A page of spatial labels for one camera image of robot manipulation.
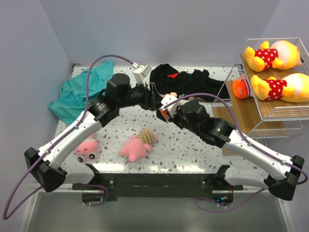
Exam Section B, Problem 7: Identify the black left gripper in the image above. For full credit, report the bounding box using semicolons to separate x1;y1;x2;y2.
118;81;164;112

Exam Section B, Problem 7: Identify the black-haired doll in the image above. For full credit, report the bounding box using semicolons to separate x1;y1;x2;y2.
159;91;178;121
232;73;253;99

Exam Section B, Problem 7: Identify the yellow polka-dot plush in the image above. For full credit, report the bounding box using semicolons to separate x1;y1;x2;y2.
245;40;304;72
251;73;309;103

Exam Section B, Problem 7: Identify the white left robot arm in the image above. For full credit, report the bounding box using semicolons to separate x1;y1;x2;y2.
24;73;162;192

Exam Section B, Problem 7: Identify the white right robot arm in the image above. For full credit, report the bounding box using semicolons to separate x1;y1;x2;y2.
162;97;308;201

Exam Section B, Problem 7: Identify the black printed shirt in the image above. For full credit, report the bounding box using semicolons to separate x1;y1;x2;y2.
150;64;229;99

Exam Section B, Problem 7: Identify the pink pig plush, centre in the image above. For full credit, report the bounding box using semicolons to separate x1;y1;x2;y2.
120;129;157;162

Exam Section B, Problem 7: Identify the pink pig plush, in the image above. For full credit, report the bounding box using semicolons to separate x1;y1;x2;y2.
73;133;98;163
120;129;157;162

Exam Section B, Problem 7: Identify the teal striped-trim shirt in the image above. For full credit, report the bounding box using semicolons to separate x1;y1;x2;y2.
49;61;113;125

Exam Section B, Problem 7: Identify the pink pig plush, left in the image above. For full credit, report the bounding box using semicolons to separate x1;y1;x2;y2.
73;133;98;163

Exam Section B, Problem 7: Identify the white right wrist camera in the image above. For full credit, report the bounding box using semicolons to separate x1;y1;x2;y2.
160;94;182;118

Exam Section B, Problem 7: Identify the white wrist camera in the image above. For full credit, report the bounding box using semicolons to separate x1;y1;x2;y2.
132;63;152;87
160;94;182;118

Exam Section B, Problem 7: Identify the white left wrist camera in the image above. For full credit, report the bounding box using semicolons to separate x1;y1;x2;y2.
132;63;152;87

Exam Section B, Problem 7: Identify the white wire wooden shelf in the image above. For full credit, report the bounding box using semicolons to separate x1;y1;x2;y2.
212;38;309;148

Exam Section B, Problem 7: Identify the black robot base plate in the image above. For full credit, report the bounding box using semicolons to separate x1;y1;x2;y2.
72;173;243;203

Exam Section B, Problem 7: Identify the aluminium frame rail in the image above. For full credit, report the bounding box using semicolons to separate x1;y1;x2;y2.
22;174;288;232

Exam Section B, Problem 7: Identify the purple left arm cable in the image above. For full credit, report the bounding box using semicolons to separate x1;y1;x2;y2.
2;55;140;220

